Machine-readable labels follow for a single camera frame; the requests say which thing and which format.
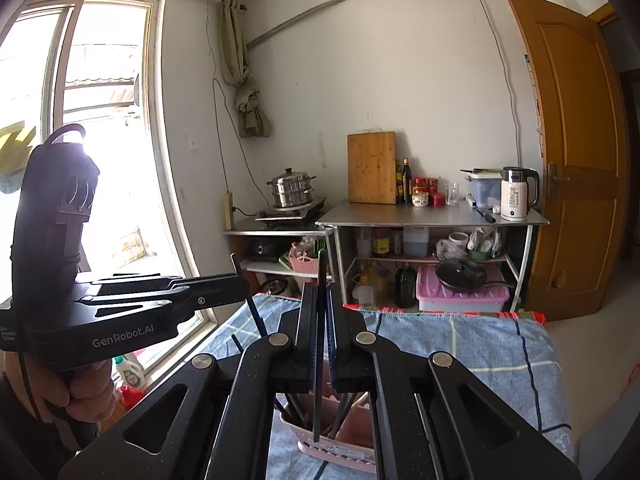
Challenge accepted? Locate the green basket of bowls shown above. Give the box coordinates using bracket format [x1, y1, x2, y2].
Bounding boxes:
[467, 227, 506, 261]

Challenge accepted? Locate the induction cooker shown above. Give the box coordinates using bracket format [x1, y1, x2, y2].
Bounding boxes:
[255, 197, 329, 224]

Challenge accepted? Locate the bunch of black chopsticks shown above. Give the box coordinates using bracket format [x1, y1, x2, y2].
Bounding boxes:
[231, 332, 368, 442]

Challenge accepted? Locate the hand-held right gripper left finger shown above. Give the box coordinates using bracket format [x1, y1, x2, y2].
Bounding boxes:
[57, 282, 319, 480]

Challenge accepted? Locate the wooden door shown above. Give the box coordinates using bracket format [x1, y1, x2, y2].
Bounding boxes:
[504, 0, 632, 324]

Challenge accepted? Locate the water filter pitcher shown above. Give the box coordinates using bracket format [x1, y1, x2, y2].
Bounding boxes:
[462, 170, 503, 210]

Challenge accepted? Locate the white framed window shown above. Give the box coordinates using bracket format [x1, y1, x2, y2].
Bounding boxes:
[0, 0, 222, 391]

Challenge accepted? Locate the bamboo cutting board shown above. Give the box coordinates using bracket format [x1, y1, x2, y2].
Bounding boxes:
[347, 132, 398, 205]

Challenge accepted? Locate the pink plastic utensil basket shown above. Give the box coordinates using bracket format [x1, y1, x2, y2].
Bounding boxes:
[272, 392, 377, 474]

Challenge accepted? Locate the small pink basket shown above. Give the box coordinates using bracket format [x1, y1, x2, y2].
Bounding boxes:
[290, 255, 321, 275]

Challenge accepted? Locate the black kitchen appliance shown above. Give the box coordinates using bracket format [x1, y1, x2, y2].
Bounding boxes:
[248, 238, 281, 263]

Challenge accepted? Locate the yellow cooking oil jug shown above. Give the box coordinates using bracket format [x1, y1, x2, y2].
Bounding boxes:
[360, 262, 391, 306]

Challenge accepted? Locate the laundry detergent bottle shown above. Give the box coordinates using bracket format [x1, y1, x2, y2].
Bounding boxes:
[114, 352, 151, 389]

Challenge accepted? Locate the person's left hand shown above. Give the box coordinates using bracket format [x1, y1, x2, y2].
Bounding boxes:
[22, 359, 119, 424]

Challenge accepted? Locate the black frying pan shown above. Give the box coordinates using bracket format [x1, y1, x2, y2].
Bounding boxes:
[434, 258, 516, 294]

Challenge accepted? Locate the low metal side table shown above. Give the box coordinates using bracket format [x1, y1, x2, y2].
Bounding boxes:
[222, 226, 337, 282]

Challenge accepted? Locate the red striped cloth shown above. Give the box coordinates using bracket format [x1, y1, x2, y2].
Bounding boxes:
[342, 302, 547, 325]

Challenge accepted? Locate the slim black chopstick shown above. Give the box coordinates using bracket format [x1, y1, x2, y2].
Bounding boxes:
[311, 249, 330, 443]
[230, 254, 267, 337]

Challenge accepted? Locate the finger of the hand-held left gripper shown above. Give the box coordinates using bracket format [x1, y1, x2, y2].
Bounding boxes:
[90, 273, 241, 296]
[75, 280, 250, 323]

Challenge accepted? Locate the dark cooking oil jug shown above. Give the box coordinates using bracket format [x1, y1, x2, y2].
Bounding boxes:
[394, 263, 419, 308]

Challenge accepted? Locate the stainless steel steamer pot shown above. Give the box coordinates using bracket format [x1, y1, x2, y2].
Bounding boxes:
[266, 168, 317, 209]

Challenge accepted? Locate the person's left forearm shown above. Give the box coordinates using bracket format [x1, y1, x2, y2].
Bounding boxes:
[0, 355, 71, 480]

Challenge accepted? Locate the grey wall pipe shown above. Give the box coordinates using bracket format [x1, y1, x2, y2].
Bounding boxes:
[247, 0, 357, 49]

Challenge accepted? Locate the white electric kettle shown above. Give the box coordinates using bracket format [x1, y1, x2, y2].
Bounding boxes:
[500, 166, 541, 223]

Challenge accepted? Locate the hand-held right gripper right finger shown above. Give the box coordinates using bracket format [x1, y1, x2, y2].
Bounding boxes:
[325, 284, 583, 480]

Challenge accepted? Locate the beige curtain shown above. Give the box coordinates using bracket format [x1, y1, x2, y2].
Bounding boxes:
[219, 0, 274, 139]

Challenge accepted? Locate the square translucent container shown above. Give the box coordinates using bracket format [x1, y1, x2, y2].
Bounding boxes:
[403, 226, 430, 257]

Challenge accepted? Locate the metal kitchen table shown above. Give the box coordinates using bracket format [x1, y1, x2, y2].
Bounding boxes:
[315, 199, 550, 312]

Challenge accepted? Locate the pink lidded storage box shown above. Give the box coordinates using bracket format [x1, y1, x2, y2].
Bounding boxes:
[415, 265, 507, 314]

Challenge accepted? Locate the blue checked cloth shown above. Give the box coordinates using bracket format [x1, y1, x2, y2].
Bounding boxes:
[195, 292, 576, 480]

